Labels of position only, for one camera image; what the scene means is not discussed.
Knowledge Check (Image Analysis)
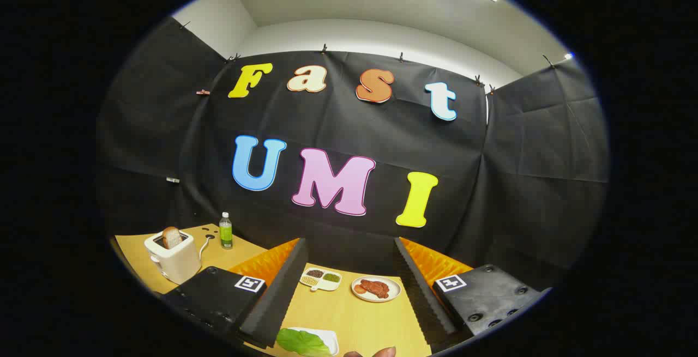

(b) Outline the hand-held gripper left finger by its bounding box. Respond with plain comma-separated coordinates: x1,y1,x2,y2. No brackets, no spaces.
161,237,310,349

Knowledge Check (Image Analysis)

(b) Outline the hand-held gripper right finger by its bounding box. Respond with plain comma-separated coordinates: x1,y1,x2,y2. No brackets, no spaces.
394,236,551,353

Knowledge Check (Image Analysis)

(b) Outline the green lettuce leaf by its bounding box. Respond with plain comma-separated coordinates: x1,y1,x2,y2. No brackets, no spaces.
276,328,331,357

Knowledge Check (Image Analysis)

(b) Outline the white bread slice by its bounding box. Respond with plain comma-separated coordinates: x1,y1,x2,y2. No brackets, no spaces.
162,226,184,249

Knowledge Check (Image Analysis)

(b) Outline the white round plate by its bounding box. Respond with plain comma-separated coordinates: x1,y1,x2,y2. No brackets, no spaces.
351,275,402,303

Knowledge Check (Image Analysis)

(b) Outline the red meat piece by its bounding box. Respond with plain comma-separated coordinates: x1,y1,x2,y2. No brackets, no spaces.
360,279,390,299

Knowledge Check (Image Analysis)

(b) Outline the white divided dish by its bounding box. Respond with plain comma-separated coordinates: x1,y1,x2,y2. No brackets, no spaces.
299,268,342,292

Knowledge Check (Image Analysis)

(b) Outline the green label plastic bottle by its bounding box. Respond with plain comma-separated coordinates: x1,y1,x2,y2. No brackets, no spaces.
219,212,234,250

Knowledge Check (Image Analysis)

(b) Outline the white toaster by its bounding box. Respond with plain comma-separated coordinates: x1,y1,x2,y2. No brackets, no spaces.
144,230,202,285

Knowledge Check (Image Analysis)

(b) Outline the black backdrop cloth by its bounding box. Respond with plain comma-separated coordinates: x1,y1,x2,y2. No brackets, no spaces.
95,16,610,292

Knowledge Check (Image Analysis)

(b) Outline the row of black clips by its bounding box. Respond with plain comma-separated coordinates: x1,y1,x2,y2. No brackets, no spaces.
179,21,558,96

